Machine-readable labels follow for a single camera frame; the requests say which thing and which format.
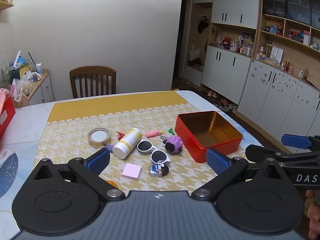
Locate small wooden side cabinet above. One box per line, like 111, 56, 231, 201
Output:
13, 69, 54, 108

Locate person's right hand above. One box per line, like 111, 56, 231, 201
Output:
305, 190, 320, 239

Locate small purple box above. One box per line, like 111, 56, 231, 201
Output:
104, 144, 114, 153

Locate shoes on floor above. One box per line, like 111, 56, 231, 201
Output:
207, 90, 238, 114

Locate purple spiky toy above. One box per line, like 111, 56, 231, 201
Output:
163, 135, 183, 154

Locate white round sunglasses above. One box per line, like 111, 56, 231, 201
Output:
137, 140, 171, 164

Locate round gold tin lid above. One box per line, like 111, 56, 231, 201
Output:
87, 127, 111, 148

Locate red metal tin box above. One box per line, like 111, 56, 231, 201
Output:
175, 111, 242, 163

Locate red candy wrapper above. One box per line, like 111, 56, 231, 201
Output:
117, 131, 125, 141

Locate orange fruit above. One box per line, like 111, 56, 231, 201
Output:
106, 180, 119, 189

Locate white wall cabinet unit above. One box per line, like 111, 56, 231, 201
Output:
191, 0, 319, 151

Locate yellow houndstooth table runner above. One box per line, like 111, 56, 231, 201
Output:
35, 91, 215, 192

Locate green plastic pawn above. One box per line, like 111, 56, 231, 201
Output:
168, 128, 175, 135

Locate white tote bag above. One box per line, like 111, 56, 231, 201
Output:
189, 44, 201, 61

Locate brown wooden chair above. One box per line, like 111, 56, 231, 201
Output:
69, 66, 117, 99

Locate pink sticky note pad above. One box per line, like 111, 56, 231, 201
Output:
121, 163, 142, 180

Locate white yellow plastic bottle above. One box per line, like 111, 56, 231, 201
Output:
112, 128, 142, 160

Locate red cardboard box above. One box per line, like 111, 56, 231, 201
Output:
0, 96, 16, 139

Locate black hanging hat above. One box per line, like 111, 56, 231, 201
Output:
197, 15, 209, 34

